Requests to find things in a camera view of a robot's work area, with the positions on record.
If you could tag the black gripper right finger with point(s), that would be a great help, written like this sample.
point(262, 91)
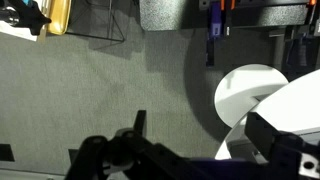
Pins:
point(286, 150)

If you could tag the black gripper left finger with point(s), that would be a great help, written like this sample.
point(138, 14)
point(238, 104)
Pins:
point(96, 153)

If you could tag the yellow plastic object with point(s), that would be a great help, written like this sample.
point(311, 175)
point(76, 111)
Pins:
point(59, 15)

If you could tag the white flat board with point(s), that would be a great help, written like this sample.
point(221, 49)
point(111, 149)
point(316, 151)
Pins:
point(16, 31)

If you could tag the white round pedestal table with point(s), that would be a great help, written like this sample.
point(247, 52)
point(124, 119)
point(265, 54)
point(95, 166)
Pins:
point(246, 90)

